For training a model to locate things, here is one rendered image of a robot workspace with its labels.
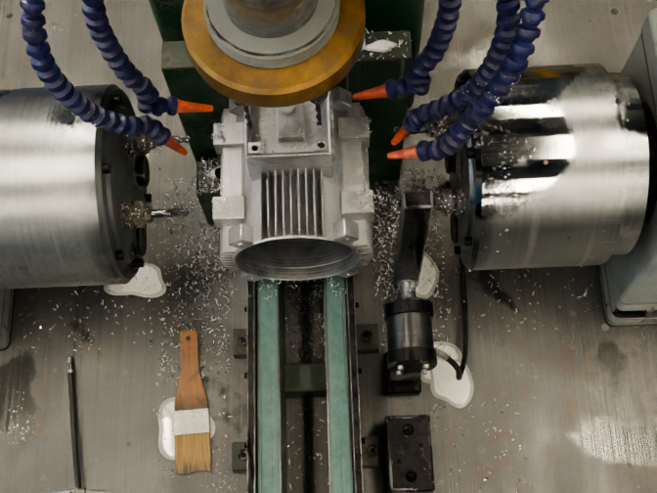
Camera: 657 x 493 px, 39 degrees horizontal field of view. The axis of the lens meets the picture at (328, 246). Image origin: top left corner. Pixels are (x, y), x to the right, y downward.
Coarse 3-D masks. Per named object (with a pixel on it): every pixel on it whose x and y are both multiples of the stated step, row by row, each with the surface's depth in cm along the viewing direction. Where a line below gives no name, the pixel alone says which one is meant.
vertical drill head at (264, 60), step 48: (192, 0) 90; (240, 0) 81; (288, 0) 81; (336, 0) 87; (192, 48) 88; (240, 48) 85; (288, 48) 85; (336, 48) 87; (240, 96) 88; (288, 96) 87
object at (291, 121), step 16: (256, 112) 110; (272, 112) 110; (288, 112) 108; (304, 112) 110; (256, 128) 109; (272, 128) 109; (288, 128) 107; (304, 128) 109; (256, 144) 105; (272, 144) 108; (288, 144) 108; (304, 144) 108; (320, 144) 105; (256, 160) 105; (272, 160) 106; (288, 160) 106; (304, 160) 106; (320, 160) 106; (256, 176) 110
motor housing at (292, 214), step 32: (224, 160) 113; (352, 160) 113; (224, 192) 112; (256, 192) 110; (288, 192) 108; (320, 192) 109; (256, 224) 108; (288, 224) 107; (320, 224) 108; (224, 256) 112; (256, 256) 119; (288, 256) 122; (320, 256) 121; (352, 256) 117
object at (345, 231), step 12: (336, 96) 113; (348, 96) 114; (240, 108) 114; (336, 108) 114; (348, 108) 115; (240, 228) 107; (252, 228) 108; (336, 228) 108; (348, 228) 107; (240, 240) 107; (252, 240) 108; (336, 240) 108; (348, 240) 108; (252, 276) 119; (348, 276) 120
